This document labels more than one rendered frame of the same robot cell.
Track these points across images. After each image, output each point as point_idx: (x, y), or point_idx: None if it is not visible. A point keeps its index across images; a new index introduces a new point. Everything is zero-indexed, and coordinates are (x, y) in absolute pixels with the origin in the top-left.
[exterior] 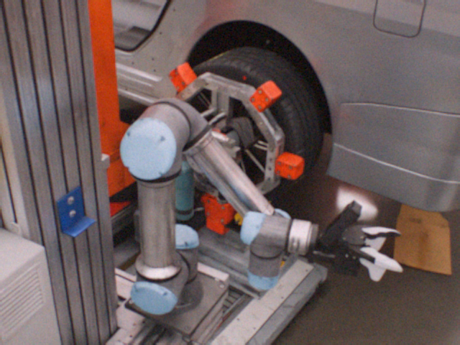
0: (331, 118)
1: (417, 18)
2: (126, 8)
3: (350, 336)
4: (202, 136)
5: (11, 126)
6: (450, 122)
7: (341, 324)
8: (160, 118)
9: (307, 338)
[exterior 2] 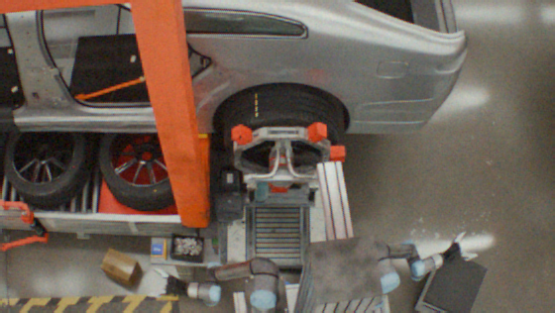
0: (349, 112)
1: (404, 70)
2: (62, 24)
3: (371, 192)
4: (389, 253)
5: None
6: (425, 102)
7: (362, 187)
8: (389, 271)
9: (351, 210)
